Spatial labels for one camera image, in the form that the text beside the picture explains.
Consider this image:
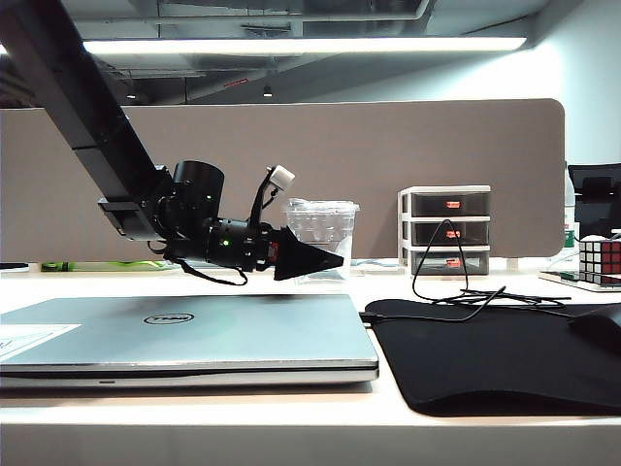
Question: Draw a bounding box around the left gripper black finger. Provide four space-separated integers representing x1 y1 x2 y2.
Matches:
274 225 346 282

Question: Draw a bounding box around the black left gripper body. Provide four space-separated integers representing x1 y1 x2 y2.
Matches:
246 221 292 273

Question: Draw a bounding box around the clear plastic cup with lid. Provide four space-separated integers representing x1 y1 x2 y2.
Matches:
284 197 361 282

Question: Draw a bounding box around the silver Dell laptop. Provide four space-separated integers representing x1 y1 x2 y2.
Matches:
0 293 380 389

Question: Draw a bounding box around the white sticker on laptop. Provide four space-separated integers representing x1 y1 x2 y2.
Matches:
0 323 82 360

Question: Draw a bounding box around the small three-drawer organizer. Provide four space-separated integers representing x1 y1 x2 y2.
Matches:
398 184 492 277

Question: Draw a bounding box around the brown desk divider panel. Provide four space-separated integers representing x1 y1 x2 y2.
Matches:
0 98 567 263

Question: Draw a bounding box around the long ceiling light strip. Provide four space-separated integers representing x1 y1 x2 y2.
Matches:
0 36 529 56

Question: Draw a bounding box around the black mouse pad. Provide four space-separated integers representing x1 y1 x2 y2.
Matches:
363 298 621 417

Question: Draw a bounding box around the green flat item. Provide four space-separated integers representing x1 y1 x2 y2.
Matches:
41 260 169 273

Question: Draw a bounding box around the white-edged smartphone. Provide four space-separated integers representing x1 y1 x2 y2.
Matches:
538 270 621 293

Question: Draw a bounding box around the white bottle green label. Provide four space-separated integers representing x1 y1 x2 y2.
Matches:
562 162 578 244

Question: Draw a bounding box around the Rubik's cube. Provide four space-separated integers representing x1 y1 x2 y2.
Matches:
577 236 621 286

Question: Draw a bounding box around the black computer mouse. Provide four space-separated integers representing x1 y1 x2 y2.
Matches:
568 304 621 344

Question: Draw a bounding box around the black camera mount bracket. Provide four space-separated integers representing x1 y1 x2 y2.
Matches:
249 167 283 229

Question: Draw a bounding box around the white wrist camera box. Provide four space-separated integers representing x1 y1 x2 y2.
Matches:
269 164 297 190

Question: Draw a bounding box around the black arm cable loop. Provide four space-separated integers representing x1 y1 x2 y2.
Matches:
167 251 248 286

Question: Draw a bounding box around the dark translucent drawer red handle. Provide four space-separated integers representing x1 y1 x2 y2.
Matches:
410 220 490 246
410 191 490 217
410 250 490 275

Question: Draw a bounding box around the thin black cable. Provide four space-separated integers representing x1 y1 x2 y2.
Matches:
359 217 573 322

